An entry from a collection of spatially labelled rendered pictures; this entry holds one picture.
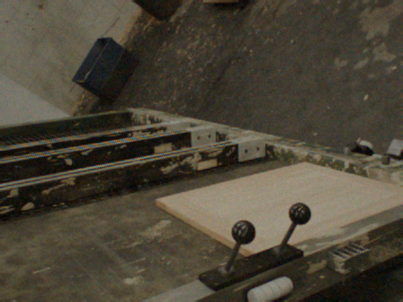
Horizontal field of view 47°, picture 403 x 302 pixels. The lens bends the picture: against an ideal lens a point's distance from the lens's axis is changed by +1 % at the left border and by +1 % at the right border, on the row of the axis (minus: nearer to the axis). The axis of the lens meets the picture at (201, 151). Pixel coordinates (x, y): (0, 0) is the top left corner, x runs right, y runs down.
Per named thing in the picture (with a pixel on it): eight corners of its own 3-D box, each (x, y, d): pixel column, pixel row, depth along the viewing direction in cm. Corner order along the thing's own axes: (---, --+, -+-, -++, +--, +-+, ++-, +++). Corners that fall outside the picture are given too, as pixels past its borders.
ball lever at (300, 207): (291, 261, 84) (319, 211, 76) (274, 267, 82) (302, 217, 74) (278, 245, 86) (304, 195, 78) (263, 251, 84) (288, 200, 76)
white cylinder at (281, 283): (258, 311, 74) (294, 295, 79) (258, 295, 74) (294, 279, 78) (246, 303, 77) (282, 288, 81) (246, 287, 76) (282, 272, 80)
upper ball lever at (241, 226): (238, 281, 78) (264, 230, 69) (220, 289, 75) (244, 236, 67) (227, 264, 80) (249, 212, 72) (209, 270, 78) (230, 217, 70)
